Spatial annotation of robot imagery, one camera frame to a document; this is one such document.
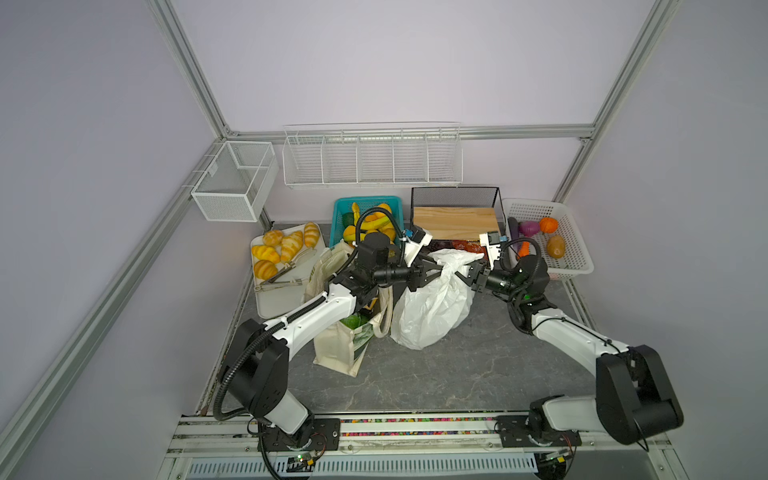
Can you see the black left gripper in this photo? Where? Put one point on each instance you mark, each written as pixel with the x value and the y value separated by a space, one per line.
pixel 417 273

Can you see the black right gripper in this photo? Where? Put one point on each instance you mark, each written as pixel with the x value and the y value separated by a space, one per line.
pixel 479 277

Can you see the white plastic grocery bag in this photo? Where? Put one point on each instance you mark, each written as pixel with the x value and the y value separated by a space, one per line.
pixel 424 317

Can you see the yellow black chips bag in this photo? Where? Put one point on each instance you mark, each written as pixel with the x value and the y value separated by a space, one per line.
pixel 371 304

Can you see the green snack bag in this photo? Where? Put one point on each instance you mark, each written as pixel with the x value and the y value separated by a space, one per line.
pixel 355 321

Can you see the beige canvas tote bag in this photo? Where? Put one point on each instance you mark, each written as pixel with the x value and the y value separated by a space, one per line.
pixel 338 348

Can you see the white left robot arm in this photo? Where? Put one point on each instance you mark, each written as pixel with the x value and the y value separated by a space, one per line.
pixel 253 378

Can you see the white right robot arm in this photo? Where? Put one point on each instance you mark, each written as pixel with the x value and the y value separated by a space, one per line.
pixel 633 399

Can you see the red chips bag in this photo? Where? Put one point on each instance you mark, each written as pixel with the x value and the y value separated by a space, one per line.
pixel 469 246

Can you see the purple snack bag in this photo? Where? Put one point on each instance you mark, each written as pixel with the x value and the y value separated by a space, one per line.
pixel 436 245

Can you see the orange carrot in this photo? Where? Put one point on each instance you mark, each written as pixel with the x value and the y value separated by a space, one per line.
pixel 524 249

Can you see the yellow banana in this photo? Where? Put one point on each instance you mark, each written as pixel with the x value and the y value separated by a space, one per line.
pixel 370 221

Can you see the purple onion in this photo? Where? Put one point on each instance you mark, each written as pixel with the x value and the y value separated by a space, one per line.
pixel 528 228

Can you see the black mesh wooden shelf rack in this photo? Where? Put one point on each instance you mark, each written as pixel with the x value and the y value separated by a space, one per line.
pixel 457 213

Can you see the orange fruit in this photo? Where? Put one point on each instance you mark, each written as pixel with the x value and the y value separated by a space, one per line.
pixel 382 207

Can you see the brown potato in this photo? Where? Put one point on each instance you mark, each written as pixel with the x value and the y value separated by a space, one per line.
pixel 556 247

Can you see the orange pumpkin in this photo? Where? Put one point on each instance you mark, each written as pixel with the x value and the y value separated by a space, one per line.
pixel 548 225

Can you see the white plastic vegetable basket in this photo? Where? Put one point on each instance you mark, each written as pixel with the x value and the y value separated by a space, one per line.
pixel 576 260

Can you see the teal plastic fruit basket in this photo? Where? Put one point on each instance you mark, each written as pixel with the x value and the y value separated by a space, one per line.
pixel 341 227

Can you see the striped bread right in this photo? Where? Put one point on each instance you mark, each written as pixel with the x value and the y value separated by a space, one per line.
pixel 311 235

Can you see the striped bread loaf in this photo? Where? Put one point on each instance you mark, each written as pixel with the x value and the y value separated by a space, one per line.
pixel 291 245

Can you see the white bread tray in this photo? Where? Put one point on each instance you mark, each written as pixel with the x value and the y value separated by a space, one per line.
pixel 274 303

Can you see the metal tongs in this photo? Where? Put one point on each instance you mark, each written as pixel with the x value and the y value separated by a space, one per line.
pixel 294 273

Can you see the croissant bread top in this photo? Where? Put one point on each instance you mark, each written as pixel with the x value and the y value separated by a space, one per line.
pixel 273 238

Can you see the croissant bread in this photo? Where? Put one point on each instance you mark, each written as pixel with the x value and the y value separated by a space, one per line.
pixel 273 238
pixel 264 270
pixel 266 253

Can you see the croissant bread bottom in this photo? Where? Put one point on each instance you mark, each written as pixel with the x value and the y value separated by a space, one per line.
pixel 264 270

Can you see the croissant bread left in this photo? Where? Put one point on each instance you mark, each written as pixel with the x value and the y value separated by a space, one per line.
pixel 266 253

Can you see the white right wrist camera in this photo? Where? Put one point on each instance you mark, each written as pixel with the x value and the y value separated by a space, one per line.
pixel 493 243

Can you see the white wire wall rack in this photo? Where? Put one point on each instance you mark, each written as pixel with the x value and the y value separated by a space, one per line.
pixel 373 154

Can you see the white mesh wall box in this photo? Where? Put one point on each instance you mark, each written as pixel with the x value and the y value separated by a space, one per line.
pixel 236 183

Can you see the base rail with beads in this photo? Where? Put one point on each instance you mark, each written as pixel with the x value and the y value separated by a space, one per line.
pixel 475 445

